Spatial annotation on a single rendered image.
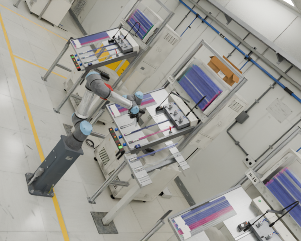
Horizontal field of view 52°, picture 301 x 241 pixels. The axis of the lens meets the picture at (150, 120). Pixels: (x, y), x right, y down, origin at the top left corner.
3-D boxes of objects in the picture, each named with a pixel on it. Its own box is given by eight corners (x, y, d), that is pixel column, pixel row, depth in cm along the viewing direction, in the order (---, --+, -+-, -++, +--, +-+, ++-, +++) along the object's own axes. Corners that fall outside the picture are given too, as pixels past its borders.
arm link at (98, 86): (100, 85, 234) (143, 108, 268) (96, 77, 241) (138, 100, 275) (91, 96, 237) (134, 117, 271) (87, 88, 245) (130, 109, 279)
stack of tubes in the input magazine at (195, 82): (201, 110, 310) (220, 91, 302) (177, 81, 342) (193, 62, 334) (208, 114, 319) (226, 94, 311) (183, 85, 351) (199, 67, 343)
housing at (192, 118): (189, 131, 322) (191, 122, 312) (167, 102, 353) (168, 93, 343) (196, 128, 325) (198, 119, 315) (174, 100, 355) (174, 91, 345)
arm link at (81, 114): (72, 131, 268) (92, 78, 241) (69, 120, 277) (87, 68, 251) (85, 132, 274) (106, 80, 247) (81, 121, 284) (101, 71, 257)
